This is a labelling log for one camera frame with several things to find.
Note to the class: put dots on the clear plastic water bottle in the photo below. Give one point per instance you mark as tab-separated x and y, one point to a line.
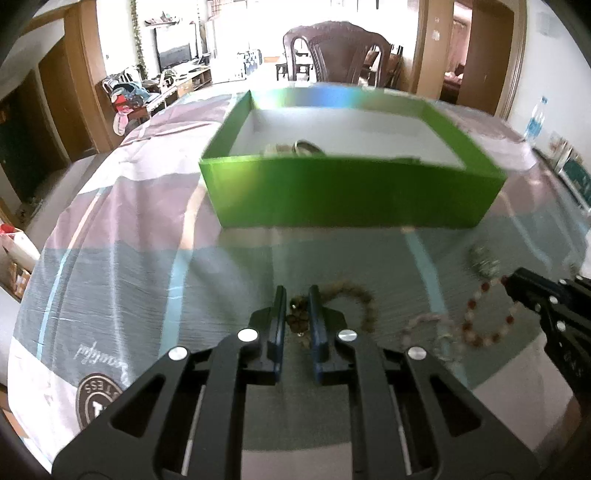
535	120

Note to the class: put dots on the green cardboard box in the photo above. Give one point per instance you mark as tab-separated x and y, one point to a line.
351	198

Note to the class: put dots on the dark wooden dining chair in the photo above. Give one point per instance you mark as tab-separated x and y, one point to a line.
339	50

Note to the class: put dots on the flat screen television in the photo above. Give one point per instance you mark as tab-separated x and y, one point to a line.
175	46

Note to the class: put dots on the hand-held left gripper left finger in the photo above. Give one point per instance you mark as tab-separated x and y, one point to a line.
278	323

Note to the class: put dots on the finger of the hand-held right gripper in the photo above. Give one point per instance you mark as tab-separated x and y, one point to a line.
531	280
547	313

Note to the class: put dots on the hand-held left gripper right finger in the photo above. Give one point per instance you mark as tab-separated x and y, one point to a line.
316	323

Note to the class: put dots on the green vine garland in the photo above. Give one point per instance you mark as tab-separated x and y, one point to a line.
137	37

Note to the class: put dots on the wooden television cabinet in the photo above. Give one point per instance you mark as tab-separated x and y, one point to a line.
189	83

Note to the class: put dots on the white and red bag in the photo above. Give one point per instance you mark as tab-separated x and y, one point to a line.
16	251

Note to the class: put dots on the small white cartons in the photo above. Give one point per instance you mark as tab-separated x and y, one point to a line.
559	148

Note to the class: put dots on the wooden sofa with cushions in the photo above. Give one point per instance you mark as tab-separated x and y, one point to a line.
383	64

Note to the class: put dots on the wooden armchair with toys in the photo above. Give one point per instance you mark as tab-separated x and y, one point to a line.
129	99

